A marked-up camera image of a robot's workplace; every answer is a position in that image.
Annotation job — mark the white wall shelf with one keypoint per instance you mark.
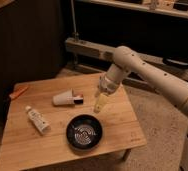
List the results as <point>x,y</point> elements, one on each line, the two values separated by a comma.
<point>138,7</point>

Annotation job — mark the wooden low table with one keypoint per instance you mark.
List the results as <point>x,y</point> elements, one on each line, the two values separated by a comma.
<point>24,148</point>

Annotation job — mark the black case handle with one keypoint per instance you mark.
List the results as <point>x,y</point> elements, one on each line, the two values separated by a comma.
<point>174,64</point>

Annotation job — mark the long grey case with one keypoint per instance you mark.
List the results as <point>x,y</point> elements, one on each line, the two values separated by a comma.
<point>104,52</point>

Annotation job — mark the white paper cup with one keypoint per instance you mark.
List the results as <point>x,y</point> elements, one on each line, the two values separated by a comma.
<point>64,98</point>

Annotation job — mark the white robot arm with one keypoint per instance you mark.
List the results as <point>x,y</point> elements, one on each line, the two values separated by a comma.
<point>174,89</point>

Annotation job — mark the white squeeze tube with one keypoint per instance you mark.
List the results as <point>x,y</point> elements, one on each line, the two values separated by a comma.
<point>37,119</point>

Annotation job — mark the black ceramic bowl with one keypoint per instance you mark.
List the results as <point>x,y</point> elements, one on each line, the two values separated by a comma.
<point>84,132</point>

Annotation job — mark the cream wedge end effector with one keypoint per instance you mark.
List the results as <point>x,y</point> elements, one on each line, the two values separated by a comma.
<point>101,100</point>

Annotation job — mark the orange marker pen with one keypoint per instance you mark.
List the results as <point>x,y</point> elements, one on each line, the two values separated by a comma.
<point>18,92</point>

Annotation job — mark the metal vertical pole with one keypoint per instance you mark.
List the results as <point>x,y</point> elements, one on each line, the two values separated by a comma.
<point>75,33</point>

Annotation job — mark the small red black box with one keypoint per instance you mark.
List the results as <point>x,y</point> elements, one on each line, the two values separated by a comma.
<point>78,99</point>

